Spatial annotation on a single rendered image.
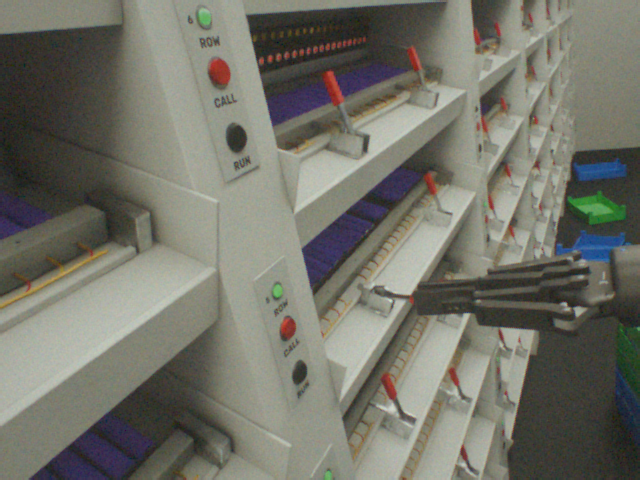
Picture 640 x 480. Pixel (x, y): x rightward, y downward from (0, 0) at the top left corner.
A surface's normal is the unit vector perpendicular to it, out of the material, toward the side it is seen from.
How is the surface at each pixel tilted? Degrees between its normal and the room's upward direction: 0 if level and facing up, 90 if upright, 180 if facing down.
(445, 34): 90
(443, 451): 21
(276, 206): 90
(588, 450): 0
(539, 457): 0
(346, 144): 90
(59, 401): 111
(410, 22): 90
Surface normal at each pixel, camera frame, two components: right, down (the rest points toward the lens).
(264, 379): 0.85, 0.01
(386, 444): 0.11, -0.85
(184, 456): 0.87, 0.33
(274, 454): -0.48, 0.41
